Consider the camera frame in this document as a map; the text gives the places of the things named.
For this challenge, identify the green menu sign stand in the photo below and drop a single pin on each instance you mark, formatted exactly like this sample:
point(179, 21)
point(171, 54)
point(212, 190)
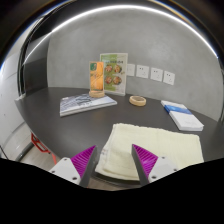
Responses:
point(115, 71)

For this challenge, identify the grey-blue magazine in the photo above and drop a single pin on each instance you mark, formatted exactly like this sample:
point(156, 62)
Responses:
point(83, 103)

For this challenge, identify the curved ceiling light strip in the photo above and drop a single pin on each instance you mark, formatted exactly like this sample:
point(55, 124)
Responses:
point(110, 7)

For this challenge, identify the small card on wooden base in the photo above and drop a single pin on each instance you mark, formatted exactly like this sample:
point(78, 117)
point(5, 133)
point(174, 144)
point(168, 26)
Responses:
point(96, 76)

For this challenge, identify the cream towel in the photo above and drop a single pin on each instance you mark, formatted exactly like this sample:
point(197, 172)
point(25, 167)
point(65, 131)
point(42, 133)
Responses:
point(166, 146)

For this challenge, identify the white book with blue stripe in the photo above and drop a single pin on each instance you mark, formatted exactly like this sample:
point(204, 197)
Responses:
point(183, 116)

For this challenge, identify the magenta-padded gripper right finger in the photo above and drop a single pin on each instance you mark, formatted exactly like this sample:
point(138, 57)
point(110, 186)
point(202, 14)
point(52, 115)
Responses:
point(161, 168)

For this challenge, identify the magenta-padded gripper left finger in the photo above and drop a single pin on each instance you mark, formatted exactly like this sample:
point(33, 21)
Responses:
point(65, 169)

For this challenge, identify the red metal frame chair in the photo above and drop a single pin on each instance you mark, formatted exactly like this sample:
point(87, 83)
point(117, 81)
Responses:
point(37, 144)

